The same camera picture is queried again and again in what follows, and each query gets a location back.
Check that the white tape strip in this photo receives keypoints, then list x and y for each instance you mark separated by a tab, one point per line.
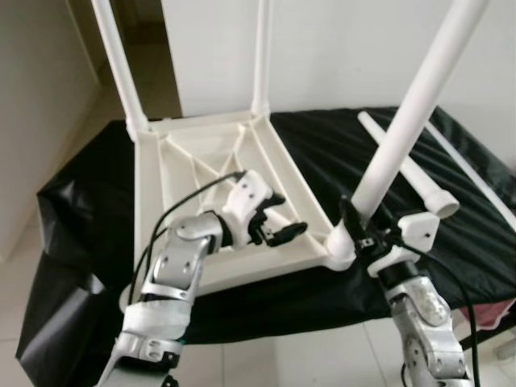
476	179

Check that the white plastic table top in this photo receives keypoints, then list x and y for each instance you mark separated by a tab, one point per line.
153	177

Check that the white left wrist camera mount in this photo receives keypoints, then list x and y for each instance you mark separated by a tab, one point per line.
242	197

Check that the pink rounded object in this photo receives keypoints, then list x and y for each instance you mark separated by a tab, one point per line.
493	314

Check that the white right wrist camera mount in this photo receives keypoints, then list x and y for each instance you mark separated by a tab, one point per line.
415	230

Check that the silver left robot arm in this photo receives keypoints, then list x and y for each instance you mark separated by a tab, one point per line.
173	274

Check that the black tablecloth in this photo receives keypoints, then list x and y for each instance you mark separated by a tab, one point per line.
81	210

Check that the black metal table leg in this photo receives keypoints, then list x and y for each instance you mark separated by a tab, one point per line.
492	332

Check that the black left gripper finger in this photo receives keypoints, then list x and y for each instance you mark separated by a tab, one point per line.
290	232
274	200

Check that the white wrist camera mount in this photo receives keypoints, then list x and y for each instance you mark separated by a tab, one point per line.
242	197
415	230

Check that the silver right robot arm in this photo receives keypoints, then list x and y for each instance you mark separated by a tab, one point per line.
423	314

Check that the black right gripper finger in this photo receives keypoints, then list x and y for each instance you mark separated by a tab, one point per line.
348	219

